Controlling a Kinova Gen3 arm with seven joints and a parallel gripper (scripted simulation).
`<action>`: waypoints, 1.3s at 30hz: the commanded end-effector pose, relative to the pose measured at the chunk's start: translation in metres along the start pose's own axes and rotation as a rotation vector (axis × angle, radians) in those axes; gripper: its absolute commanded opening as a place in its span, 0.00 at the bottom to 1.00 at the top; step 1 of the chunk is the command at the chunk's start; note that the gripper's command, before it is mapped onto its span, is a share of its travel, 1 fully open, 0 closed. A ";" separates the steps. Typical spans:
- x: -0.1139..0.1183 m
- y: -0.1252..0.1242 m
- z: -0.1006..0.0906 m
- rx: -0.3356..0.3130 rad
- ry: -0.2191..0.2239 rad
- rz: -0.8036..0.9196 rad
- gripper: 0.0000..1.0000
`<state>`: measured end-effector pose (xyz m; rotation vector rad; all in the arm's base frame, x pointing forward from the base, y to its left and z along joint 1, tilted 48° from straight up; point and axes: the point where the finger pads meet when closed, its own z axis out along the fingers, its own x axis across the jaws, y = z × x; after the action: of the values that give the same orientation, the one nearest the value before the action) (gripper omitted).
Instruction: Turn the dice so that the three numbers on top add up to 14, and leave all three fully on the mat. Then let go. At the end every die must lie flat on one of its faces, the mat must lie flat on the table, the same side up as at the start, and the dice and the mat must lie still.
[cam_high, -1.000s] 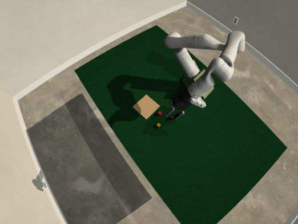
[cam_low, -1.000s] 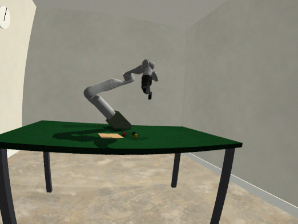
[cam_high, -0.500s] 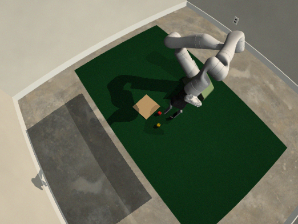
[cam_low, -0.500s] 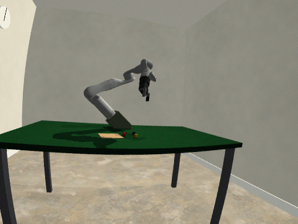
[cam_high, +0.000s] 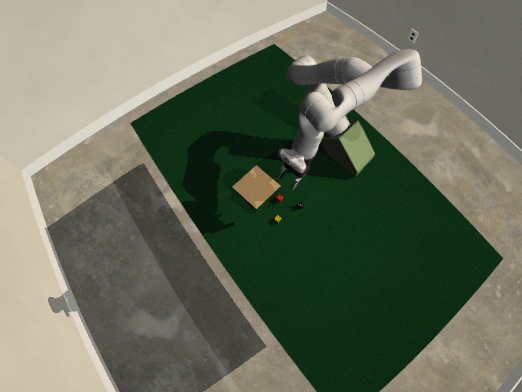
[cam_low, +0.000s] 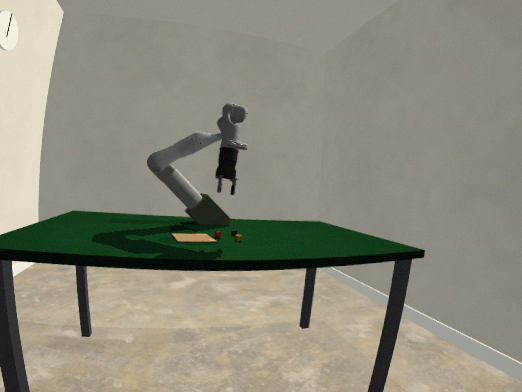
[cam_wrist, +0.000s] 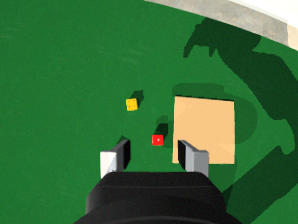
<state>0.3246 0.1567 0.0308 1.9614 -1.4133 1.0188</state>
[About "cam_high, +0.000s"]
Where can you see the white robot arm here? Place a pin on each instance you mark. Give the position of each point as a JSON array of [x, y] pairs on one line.
[[319, 109]]

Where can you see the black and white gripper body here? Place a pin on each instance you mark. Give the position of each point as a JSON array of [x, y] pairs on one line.
[[293, 158]]

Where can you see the cream square mat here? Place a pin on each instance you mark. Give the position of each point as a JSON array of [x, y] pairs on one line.
[[256, 187]]

